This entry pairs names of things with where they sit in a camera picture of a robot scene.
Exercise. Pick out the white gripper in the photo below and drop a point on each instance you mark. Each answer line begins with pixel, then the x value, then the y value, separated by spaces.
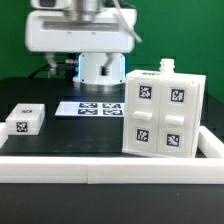
pixel 51 31

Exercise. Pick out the white cabinet top block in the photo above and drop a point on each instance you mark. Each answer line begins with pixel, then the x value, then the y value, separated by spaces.
pixel 26 119

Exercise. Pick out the white cabinet door panel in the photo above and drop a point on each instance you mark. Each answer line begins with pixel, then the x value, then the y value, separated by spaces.
pixel 142 114
pixel 176 120

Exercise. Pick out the white cabinet body box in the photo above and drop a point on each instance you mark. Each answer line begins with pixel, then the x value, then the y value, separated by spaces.
pixel 166 72

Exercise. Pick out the white marker base plate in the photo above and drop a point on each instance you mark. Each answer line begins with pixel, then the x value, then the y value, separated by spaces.
pixel 90 109

